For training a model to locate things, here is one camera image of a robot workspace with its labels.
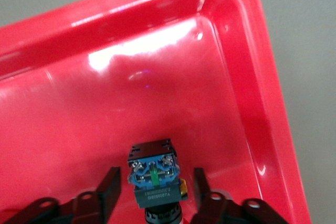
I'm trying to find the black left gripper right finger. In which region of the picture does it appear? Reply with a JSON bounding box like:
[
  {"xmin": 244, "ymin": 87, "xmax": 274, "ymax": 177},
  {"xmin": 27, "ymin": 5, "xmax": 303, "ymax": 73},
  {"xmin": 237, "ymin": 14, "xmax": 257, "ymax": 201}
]
[{"xmin": 190, "ymin": 168, "xmax": 289, "ymax": 224}]

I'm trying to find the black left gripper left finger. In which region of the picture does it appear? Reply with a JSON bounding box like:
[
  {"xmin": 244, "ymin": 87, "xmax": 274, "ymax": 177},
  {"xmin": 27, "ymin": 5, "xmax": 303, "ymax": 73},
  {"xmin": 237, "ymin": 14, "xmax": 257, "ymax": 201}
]
[{"xmin": 0, "ymin": 166, "xmax": 122, "ymax": 224}]

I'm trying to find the red mushroom push button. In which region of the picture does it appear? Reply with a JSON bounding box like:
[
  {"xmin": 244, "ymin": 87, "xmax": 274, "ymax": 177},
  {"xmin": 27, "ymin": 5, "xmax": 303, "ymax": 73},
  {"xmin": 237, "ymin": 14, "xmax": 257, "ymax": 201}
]
[{"xmin": 127, "ymin": 137, "xmax": 189, "ymax": 224}]

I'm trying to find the red plastic tray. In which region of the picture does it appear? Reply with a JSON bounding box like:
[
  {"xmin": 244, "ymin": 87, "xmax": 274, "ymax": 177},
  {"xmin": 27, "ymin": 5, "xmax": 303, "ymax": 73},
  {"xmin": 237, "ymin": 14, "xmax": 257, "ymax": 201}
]
[{"xmin": 0, "ymin": 0, "xmax": 314, "ymax": 224}]

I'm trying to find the brown table cover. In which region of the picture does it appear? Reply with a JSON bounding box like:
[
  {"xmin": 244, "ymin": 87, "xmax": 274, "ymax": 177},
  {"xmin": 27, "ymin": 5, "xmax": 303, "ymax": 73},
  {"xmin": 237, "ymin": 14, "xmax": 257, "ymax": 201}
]
[{"xmin": 0, "ymin": 0, "xmax": 336, "ymax": 224}]

